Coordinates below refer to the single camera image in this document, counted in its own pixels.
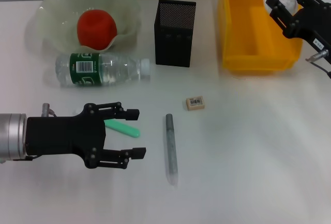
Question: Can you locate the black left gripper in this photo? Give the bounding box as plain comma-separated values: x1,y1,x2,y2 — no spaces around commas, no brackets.
25,101,147,170

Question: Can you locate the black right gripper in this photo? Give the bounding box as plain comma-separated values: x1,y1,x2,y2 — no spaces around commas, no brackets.
266,0,331,51

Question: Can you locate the clear green-label water bottle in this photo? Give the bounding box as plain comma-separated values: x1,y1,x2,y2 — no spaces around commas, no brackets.
54,52,152,89

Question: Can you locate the orange fruit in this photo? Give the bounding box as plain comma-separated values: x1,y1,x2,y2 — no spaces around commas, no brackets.
77,10,117,51

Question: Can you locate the green pen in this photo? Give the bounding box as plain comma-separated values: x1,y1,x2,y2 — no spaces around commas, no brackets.
103,119,141,139

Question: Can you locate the grey pen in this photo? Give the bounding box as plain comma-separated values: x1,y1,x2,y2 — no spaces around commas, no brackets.
164,114,179,187

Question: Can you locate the beige eraser with barcode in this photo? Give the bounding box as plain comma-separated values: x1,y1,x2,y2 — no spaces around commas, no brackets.
185,96,207,111

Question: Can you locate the black mesh pen holder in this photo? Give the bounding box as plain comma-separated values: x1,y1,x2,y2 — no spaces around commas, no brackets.
154,0,197,68

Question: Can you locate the pale green glass fruit plate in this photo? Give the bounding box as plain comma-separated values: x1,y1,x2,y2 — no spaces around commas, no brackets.
35,0,143,54

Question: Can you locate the yellow plastic bin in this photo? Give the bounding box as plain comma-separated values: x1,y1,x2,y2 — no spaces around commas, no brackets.
218,0,304,74

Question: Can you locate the silver plug on left gripper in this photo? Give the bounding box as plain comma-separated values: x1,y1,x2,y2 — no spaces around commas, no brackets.
41,102,57,118

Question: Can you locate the silver plug with cable loop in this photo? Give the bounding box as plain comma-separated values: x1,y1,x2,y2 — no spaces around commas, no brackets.
305,49,331,80

